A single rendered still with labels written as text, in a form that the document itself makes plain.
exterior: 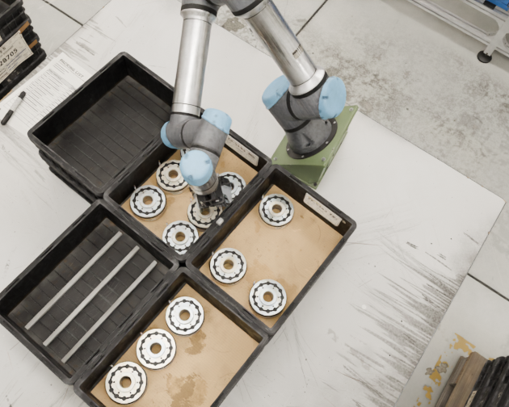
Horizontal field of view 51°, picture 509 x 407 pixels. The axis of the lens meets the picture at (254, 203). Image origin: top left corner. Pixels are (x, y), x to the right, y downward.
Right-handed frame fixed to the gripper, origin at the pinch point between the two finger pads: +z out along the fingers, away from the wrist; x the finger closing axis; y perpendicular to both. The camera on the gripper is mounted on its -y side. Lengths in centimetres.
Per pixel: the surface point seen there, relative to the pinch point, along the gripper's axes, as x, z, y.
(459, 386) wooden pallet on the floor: 71, 72, 81
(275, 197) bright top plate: 17.7, 1.1, 5.8
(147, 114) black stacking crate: -15.1, 4.1, -31.2
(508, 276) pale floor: 115, 100, 45
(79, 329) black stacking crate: -42, -10, 31
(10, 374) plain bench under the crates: -66, -2, 37
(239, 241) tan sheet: 4.3, 0.1, 16.3
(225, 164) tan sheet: 5.1, 4.0, -8.8
